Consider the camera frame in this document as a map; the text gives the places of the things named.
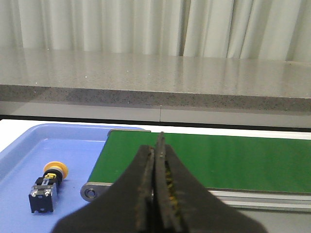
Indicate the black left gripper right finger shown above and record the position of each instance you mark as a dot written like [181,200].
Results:
[183,205]

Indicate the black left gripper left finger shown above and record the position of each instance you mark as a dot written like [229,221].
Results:
[126,207]

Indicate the yellow black push button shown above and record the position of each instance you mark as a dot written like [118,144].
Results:
[44,192]

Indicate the green conveyor belt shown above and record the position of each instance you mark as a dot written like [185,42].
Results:
[244,172]

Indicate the blue plastic tray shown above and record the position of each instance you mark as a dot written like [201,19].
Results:
[21,163]

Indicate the grey speckled stone counter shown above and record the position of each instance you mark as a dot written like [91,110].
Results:
[114,86]

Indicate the white pleated curtain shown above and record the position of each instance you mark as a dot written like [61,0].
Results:
[263,29]

